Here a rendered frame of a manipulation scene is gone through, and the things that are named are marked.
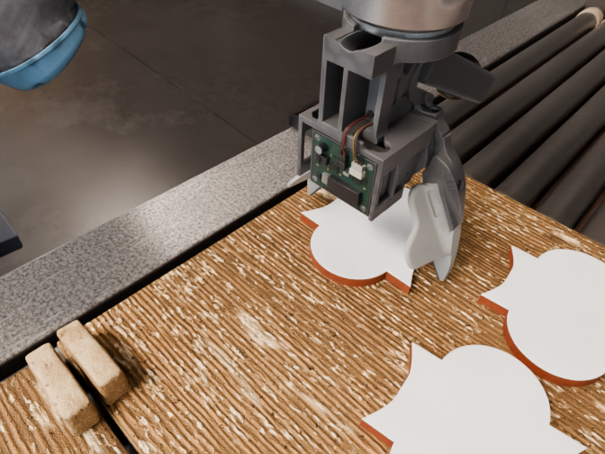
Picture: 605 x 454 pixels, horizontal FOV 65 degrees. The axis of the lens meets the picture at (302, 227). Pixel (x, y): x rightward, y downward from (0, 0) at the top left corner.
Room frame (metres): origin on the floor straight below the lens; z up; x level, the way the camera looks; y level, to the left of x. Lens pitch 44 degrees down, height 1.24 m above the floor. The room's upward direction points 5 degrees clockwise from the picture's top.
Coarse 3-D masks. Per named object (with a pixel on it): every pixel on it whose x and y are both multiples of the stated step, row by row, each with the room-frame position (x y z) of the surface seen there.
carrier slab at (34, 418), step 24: (0, 384) 0.14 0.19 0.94; (24, 384) 0.14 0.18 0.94; (0, 408) 0.13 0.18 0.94; (24, 408) 0.13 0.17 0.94; (48, 408) 0.13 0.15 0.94; (96, 408) 0.13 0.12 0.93; (0, 432) 0.11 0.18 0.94; (24, 432) 0.11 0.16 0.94; (48, 432) 0.11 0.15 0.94; (96, 432) 0.12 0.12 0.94
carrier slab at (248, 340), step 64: (320, 192) 0.37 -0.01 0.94; (256, 256) 0.28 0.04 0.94; (128, 320) 0.20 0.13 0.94; (192, 320) 0.21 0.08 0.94; (256, 320) 0.21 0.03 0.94; (320, 320) 0.22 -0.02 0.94; (384, 320) 0.22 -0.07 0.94; (448, 320) 0.23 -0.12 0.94; (192, 384) 0.15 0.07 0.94; (256, 384) 0.16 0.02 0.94; (320, 384) 0.16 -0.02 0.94; (384, 384) 0.17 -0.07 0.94; (192, 448) 0.11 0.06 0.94; (256, 448) 0.12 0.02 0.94; (320, 448) 0.12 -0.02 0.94; (384, 448) 0.12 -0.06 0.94
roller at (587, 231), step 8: (600, 208) 0.41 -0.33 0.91; (592, 216) 0.40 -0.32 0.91; (600, 216) 0.39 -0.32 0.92; (592, 224) 0.38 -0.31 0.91; (600, 224) 0.38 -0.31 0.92; (584, 232) 0.37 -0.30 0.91; (592, 232) 0.36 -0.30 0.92; (600, 232) 0.36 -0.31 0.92; (592, 240) 0.35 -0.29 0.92; (600, 240) 0.35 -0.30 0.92
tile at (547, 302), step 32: (512, 256) 0.29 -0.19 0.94; (544, 256) 0.29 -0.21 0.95; (576, 256) 0.30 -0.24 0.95; (512, 288) 0.25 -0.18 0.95; (544, 288) 0.26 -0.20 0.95; (576, 288) 0.26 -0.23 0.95; (512, 320) 0.22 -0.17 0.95; (544, 320) 0.22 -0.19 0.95; (576, 320) 0.23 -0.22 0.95; (512, 352) 0.20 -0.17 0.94; (544, 352) 0.20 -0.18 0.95; (576, 352) 0.20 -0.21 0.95; (576, 384) 0.18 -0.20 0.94
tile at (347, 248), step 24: (408, 192) 0.37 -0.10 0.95; (312, 216) 0.32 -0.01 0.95; (336, 216) 0.32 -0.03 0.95; (360, 216) 0.33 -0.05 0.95; (384, 216) 0.33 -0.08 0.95; (408, 216) 0.33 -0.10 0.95; (312, 240) 0.29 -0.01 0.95; (336, 240) 0.29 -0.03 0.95; (360, 240) 0.30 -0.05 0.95; (384, 240) 0.30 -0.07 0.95; (336, 264) 0.27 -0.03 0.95; (360, 264) 0.27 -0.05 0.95; (384, 264) 0.27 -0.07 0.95; (408, 288) 0.25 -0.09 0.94
